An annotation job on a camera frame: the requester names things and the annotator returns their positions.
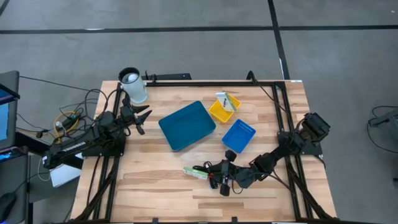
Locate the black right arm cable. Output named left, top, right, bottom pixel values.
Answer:
left=253, top=76, right=289, bottom=114

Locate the black power adapter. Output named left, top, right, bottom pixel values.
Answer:
left=58, top=114, right=78, bottom=128

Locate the grey metal stand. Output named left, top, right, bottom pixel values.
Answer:
left=368, top=107, right=398, bottom=127

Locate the yellow cable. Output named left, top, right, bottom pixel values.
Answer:
left=53, top=111, right=80, bottom=144

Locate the large teal plastic bin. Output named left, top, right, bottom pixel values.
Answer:
left=158, top=100, right=217, bottom=152

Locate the grey desk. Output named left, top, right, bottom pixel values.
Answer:
left=0, top=146, right=30, bottom=224

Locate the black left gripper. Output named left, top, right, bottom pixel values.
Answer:
left=119, top=93, right=153, bottom=136

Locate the white cardboard box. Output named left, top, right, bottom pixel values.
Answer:
left=49, top=163, right=82, bottom=188

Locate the white cylindrical container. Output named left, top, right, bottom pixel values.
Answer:
left=118, top=67, right=149, bottom=104

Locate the small yellow plastic bin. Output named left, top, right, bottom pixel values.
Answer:
left=208, top=93, right=242, bottom=124

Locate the black aluminium table frame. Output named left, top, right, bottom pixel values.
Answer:
left=71, top=79, right=336, bottom=223

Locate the small blue plastic basket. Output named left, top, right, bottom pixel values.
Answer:
left=221, top=118, right=257, bottom=154

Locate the black cable bundle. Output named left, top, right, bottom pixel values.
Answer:
left=192, top=161, right=222, bottom=190

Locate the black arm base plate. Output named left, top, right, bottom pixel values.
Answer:
left=278, top=130, right=323, bottom=156
left=81, top=133, right=127, bottom=157

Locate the black floor cable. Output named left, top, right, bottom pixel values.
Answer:
left=366, top=105, right=398, bottom=155

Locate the long black cable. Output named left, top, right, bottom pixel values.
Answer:
left=18, top=75, right=103, bottom=94

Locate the flat black device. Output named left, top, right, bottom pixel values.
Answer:
left=141, top=71, right=192, bottom=81

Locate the grey computer monitor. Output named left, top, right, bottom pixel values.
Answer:
left=0, top=70, right=21, bottom=150

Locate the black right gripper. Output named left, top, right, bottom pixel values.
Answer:
left=219, top=149, right=258, bottom=197

